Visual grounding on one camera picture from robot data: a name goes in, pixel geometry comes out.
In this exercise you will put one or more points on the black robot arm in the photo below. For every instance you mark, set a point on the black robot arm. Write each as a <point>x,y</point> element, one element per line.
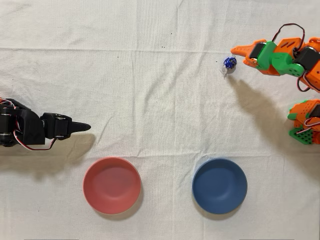
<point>30,127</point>

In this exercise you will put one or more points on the white tablecloth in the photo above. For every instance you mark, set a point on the white tablecloth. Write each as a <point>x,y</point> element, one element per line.
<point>160,100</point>

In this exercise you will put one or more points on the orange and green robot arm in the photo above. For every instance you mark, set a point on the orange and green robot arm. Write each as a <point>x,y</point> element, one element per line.
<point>287,45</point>

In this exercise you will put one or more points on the blue bowl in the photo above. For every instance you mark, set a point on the blue bowl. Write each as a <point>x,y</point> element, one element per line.
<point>220,186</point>

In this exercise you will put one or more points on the blue candy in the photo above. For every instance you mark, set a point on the blue candy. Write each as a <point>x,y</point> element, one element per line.
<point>230,63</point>

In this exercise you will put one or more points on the pink bowl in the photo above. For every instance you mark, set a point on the pink bowl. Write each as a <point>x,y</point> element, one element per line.
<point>112,186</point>

